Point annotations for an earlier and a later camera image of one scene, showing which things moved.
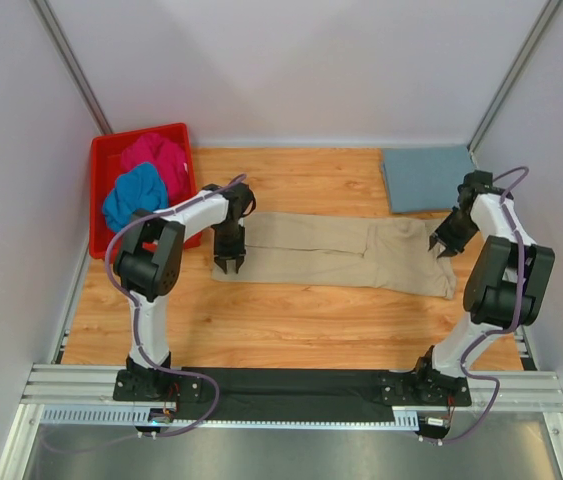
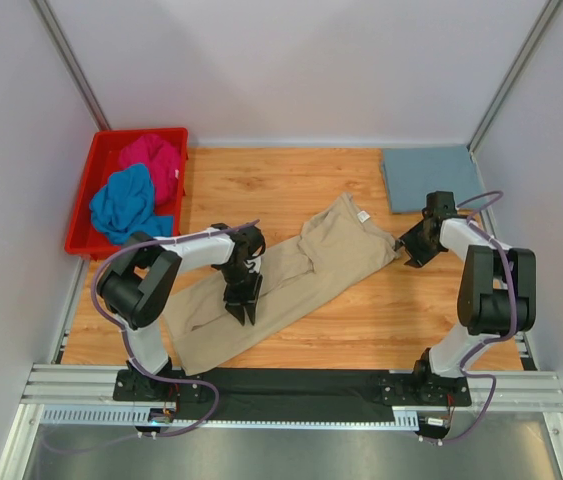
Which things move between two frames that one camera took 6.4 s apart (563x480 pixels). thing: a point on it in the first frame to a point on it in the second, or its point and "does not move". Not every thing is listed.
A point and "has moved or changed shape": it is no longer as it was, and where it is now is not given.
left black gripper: x=229 y=251 to x=241 y=295
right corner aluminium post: x=548 y=14 does not move
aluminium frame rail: x=45 y=384 does not move
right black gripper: x=452 y=236 to x=419 y=240
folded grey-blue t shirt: x=424 y=179 does not move
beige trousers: x=385 y=252 has moved or changed shape
